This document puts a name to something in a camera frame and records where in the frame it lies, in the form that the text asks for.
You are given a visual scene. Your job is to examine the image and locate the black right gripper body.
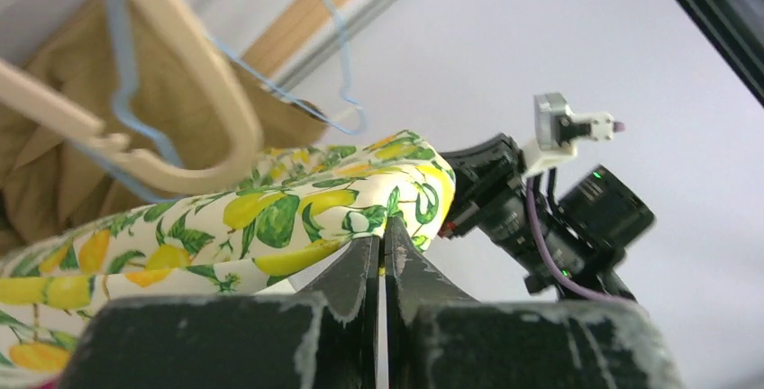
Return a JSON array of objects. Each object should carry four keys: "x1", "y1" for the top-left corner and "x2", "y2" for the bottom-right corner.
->
[{"x1": 439, "y1": 133, "x2": 524, "y2": 239}]

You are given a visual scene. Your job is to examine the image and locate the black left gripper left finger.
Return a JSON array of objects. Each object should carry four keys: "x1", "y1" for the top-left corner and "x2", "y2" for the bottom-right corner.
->
[{"x1": 59, "y1": 237, "x2": 379, "y2": 388}]

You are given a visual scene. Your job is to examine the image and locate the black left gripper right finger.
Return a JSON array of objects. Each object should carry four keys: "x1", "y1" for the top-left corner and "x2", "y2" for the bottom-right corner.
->
[{"x1": 383, "y1": 217, "x2": 684, "y2": 389}]

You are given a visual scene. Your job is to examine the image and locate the yellow patterned cloth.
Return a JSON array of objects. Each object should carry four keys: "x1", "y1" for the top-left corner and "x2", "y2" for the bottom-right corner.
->
[{"x1": 1, "y1": 130, "x2": 456, "y2": 388}]

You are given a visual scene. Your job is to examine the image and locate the brown skirt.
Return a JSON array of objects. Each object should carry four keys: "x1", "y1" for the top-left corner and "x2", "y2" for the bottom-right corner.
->
[{"x1": 0, "y1": 0, "x2": 330, "y2": 257}]

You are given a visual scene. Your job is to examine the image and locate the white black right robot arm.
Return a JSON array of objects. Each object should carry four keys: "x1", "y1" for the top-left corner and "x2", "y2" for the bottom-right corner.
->
[{"x1": 439, "y1": 134, "x2": 656, "y2": 301}]

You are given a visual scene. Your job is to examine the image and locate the beige wooden hanger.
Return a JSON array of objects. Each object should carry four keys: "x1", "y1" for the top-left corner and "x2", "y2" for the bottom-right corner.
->
[{"x1": 1, "y1": 0, "x2": 266, "y2": 195}]

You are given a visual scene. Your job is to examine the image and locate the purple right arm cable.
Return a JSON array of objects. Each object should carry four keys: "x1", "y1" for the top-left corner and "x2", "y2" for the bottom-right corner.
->
[{"x1": 524, "y1": 177, "x2": 634, "y2": 304}]

